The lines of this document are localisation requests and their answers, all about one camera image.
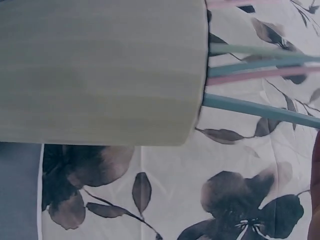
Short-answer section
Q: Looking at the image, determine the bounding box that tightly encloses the person's right hand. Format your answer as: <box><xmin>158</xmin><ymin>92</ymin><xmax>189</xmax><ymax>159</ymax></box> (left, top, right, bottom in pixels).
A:
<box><xmin>308</xmin><ymin>129</ymin><xmax>320</xmax><ymax>240</ymax></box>

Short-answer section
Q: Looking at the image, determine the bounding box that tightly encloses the blue chopstick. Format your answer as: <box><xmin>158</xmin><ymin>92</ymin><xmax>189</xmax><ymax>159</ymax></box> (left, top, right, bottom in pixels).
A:
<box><xmin>207</xmin><ymin>55</ymin><xmax>320</xmax><ymax>78</ymax></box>
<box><xmin>201</xmin><ymin>93</ymin><xmax>320</xmax><ymax>130</ymax></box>

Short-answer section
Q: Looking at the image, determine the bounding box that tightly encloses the pink chopstick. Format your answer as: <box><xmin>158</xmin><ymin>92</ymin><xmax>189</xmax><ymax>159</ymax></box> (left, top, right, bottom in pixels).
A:
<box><xmin>206</xmin><ymin>0</ymin><xmax>282</xmax><ymax>8</ymax></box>
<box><xmin>206</xmin><ymin>66</ymin><xmax>320</xmax><ymax>86</ymax></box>

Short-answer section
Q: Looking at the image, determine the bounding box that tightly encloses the green chopstick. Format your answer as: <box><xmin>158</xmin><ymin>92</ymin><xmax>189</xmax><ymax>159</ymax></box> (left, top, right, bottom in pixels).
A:
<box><xmin>209</xmin><ymin>42</ymin><xmax>320</xmax><ymax>63</ymax></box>

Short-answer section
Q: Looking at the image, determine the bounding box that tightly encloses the pale green cylindrical holder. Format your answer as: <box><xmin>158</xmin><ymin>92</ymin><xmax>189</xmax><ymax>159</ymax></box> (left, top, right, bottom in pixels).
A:
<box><xmin>0</xmin><ymin>0</ymin><xmax>213</xmax><ymax>147</ymax></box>

